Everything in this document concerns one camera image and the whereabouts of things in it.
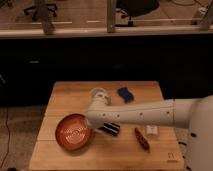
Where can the orange ceramic bowl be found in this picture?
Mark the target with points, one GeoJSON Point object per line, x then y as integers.
{"type": "Point", "coordinates": [72, 132]}

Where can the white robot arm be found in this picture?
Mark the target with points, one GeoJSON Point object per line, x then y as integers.
{"type": "Point", "coordinates": [195, 115]}

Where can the clear plastic cup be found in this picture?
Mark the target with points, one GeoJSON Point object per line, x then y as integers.
{"type": "Point", "coordinates": [97, 92]}

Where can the blue sponge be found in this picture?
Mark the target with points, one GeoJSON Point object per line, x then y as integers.
{"type": "Point", "coordinates": [125, 94]}

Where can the black striped packet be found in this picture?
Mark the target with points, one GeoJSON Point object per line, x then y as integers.
{"type": "Point", "coordinates": [110, 128]}

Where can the small white box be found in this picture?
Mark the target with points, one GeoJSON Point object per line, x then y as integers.
{"type": "Point", "coordinates": [152, 130]}

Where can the red brown snack bar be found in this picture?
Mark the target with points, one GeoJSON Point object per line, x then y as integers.
{"type": "Point", "coordinates": [143, 142]}

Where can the black office chair right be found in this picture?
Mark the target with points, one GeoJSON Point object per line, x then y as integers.
{"type": "Point", "coordinates": [134, 8]}

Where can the black office chair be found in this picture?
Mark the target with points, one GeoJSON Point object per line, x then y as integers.
{"type": "Point", "coordinates": [41, 10]}
{"type": "Point", "coordinates": [134, 8]}

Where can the black office chair left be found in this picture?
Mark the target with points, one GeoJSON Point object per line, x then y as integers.
{"type": "Point", "coordinates": [41, 10]}

